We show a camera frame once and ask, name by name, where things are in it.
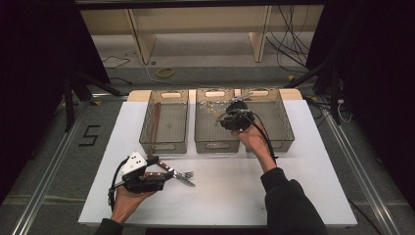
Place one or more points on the yellow tape roll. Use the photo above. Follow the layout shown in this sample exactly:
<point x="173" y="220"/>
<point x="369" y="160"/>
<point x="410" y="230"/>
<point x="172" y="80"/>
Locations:
<point x="159" y="72"/>

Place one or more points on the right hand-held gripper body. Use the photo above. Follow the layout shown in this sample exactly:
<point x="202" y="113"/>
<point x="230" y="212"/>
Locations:
<point x="236" y="122"/>

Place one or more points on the light wooden bench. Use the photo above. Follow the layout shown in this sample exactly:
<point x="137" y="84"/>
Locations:
<point x="195" y="19"/>

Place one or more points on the black metal stand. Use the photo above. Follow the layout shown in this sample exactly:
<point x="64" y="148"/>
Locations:
<point x="70" y="98"/>
<point x="329" y="84"/>

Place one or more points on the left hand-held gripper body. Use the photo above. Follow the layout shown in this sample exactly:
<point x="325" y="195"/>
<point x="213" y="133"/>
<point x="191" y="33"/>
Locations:
<point x="133" y="164"/>

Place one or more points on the black curtain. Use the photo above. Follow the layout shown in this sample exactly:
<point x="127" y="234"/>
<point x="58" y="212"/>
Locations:
<point x="375" y="81"/>
<point x="32" y="81"/>

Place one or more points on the person's left hand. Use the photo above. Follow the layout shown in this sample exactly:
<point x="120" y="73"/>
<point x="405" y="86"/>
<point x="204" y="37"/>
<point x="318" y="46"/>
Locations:
<point x="125" y="202"/>

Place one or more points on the smoky transparent plastic bin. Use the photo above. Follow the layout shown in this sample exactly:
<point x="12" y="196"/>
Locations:
<point x="208" y="129"/>
<point x="173" y="124"/>
<point x="277" y="120"/>

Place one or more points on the aluminium floor rail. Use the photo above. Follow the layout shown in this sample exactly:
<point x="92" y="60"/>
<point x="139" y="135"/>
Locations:
<point x="49" y="169"/>
<point x="362" y="169"/>

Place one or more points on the person's right hand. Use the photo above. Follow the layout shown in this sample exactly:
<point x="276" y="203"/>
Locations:
<point x="254" y="138"/>

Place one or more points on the brown wooden chopstick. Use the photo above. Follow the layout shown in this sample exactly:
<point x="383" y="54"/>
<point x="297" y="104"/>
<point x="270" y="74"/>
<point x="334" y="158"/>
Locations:
<point x="158" y="114"/>
<point x="154" y="127"/>

